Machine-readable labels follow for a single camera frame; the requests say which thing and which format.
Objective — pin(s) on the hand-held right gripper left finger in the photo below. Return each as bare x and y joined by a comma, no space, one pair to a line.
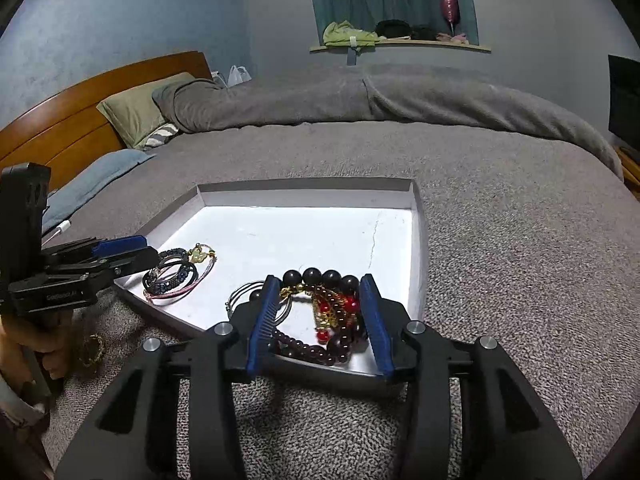
262,325

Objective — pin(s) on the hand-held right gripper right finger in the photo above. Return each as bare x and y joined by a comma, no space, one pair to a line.
375,325

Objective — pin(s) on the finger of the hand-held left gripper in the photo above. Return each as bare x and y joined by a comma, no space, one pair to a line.
135,260
120,245

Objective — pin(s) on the thin silver bangle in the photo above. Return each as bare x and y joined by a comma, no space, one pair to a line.
235,297

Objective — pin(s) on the grey shallow box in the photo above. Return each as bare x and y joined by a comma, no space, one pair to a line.
300,230

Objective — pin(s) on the person's left forearm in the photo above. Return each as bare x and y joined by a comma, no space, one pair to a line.
17,425

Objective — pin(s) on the person's left hand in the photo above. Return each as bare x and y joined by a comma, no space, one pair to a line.
55,340

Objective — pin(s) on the blue blanket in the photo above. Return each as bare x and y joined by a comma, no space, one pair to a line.
95,180

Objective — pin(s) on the wooden headboard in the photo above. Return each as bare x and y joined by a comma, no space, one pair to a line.
60,120

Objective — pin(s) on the striped pillow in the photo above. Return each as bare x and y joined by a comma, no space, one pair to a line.
162,135

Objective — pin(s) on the olive pillow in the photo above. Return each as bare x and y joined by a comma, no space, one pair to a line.
130,107

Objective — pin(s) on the white plastic bag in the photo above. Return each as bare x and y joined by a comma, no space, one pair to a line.
239,76

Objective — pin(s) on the grey duvet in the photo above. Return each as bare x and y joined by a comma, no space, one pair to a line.
400,95

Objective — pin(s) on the windowsill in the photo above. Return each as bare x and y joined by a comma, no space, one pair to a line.
440,45

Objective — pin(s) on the green cloth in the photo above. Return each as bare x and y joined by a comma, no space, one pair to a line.
345,34

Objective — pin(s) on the pink cloth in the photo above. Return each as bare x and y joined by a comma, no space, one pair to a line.
452,37

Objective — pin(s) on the black cloth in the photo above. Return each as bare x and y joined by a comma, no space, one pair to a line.
392,27

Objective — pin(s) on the wooden television stand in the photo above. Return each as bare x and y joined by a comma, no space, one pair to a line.
631,170

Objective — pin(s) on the pink balloon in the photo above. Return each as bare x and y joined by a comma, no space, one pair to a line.
448,7

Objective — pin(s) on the black television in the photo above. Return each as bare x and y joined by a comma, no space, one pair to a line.
625,100

